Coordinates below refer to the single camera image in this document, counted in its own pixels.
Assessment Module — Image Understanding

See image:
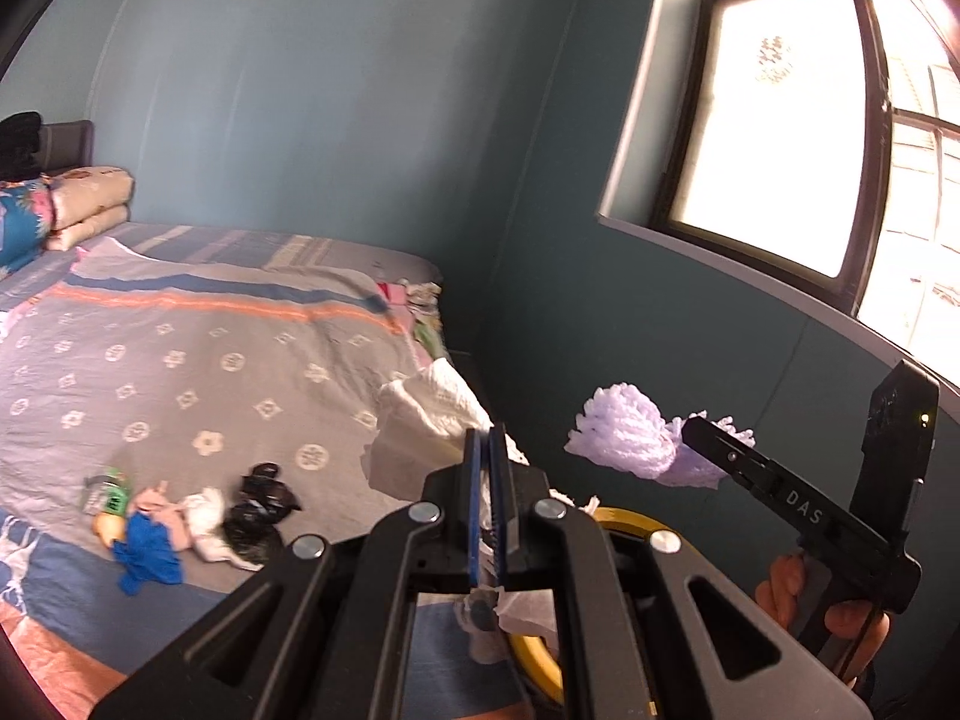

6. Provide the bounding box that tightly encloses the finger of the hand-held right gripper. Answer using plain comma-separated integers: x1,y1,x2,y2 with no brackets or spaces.
681,416,890,563

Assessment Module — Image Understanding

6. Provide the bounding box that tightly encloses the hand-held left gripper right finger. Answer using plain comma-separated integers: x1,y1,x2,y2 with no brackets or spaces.
487,424,875,720

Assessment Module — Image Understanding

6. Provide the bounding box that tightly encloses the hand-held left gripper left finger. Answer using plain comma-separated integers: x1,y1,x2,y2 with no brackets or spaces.
88,427,485,720

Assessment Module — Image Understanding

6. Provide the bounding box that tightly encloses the purple fluffy cloth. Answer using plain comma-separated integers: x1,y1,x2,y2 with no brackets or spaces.
564,384,757,492

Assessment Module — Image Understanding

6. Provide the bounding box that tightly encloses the person's right hand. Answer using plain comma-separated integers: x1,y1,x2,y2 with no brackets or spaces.
754,551,893,691

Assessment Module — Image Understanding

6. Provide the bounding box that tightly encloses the large black plastic bag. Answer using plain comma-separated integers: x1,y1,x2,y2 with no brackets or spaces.
221,461,301,571

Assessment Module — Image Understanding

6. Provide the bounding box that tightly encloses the white tissue wad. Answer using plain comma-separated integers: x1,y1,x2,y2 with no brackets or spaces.
180,486,260,571

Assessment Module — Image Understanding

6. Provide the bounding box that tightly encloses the grey flower-print blanket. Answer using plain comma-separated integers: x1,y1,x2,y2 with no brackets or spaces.
0,236,488,720

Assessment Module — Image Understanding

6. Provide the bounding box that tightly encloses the blue glove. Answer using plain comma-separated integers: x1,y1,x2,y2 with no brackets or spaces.
112,514,185,597

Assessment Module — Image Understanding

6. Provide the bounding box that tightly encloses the striped bed sheet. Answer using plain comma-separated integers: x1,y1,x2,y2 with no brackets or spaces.
75,221,443,286

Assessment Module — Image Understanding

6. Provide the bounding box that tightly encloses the window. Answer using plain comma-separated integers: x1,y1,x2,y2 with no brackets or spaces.
600,0,960,391

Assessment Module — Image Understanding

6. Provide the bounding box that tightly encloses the green packet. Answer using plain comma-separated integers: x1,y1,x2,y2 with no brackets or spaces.
81,467,134,518

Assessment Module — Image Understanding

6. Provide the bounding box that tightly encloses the beige folded quilt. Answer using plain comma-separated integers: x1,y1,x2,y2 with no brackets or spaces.
43,165,136,252

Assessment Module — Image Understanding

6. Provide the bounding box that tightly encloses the blue floral folded quilt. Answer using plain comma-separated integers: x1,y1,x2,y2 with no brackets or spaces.
0,178,55,275

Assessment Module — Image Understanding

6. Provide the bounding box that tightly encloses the black clothes pile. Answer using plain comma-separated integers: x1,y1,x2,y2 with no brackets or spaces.
0,111,44,182

